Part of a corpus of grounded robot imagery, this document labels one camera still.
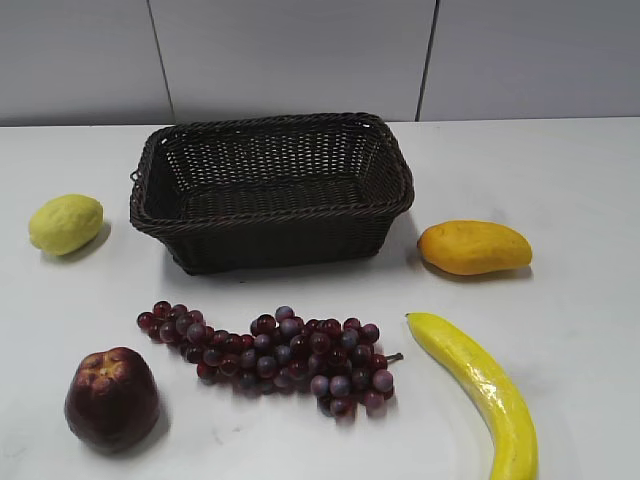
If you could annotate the yellow banana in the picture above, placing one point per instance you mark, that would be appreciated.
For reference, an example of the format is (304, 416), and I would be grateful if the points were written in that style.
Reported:
(500, 403)

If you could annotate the dark woven wicker basket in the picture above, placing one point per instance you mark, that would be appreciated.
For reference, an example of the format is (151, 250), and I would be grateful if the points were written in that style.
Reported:
(271, 192)

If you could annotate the red purple grape bunch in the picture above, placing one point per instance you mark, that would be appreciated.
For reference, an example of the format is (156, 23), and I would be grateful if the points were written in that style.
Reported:
(337, 362)

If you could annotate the orange yellow mango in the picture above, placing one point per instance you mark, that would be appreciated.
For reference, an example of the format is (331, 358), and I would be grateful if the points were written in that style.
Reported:
(470, 247)

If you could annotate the yellow green lemon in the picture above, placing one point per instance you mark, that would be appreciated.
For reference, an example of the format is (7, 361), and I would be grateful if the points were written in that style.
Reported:
(65, 224)

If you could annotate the dark red apple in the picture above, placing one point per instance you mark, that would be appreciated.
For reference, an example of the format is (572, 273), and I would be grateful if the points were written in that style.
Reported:
(112, 402)

